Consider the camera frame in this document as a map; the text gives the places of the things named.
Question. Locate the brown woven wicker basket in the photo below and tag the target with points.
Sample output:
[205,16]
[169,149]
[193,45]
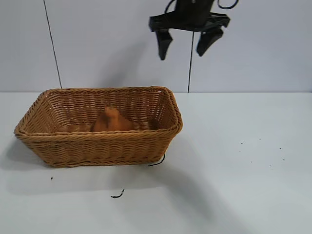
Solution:
[97,148]

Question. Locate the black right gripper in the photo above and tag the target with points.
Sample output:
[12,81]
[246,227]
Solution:
[190,17]

